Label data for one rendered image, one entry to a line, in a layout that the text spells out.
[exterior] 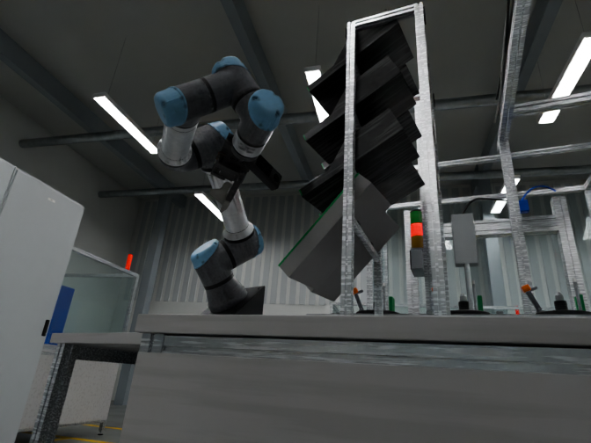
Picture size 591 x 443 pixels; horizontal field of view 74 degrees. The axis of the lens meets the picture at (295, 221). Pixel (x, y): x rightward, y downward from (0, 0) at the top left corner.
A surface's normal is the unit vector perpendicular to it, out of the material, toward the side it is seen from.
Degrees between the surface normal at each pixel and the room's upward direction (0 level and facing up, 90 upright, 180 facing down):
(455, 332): 90
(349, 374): 90
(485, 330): 90
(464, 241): 90
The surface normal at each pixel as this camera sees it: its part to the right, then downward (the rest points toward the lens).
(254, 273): -0.23, -0.38
